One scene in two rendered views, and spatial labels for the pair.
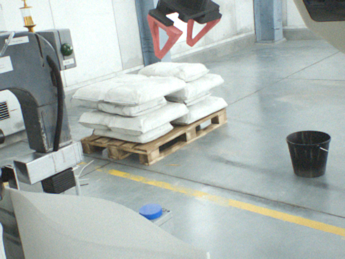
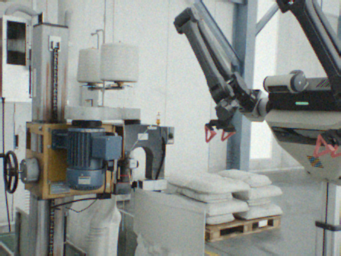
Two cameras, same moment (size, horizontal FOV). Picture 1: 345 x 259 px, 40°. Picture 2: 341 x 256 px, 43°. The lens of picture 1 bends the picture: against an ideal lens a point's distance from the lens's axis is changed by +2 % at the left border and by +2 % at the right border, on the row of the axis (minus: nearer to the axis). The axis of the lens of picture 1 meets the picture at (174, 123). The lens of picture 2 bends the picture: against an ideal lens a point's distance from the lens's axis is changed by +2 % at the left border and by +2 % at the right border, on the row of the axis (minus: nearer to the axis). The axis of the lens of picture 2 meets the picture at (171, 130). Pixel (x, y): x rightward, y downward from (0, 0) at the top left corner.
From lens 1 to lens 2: 1.05 m
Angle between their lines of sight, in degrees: 18
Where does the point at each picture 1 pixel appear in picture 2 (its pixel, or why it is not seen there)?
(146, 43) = (230, 155)
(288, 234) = not seen: outside the picture
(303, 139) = not seen: hidden behind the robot
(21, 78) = (150, 143)
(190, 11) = (221, 126)
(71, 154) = (162, 184)
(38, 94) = (154, 152)
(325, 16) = (282, 139)
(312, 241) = not seen: outside the picture
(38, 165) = (147, 184)
